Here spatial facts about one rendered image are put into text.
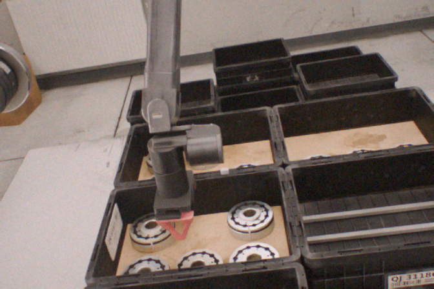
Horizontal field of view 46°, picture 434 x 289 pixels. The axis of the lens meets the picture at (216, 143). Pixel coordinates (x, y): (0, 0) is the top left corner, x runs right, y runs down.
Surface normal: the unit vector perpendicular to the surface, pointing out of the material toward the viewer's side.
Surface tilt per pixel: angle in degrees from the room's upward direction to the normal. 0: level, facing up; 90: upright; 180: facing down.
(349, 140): 0
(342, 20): 90
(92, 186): 0
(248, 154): 0
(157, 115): 59
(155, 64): 48
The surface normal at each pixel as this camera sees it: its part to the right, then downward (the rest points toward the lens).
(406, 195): -0.15, -0.84
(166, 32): 0.00, 0.01
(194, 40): 0.03, 0.51
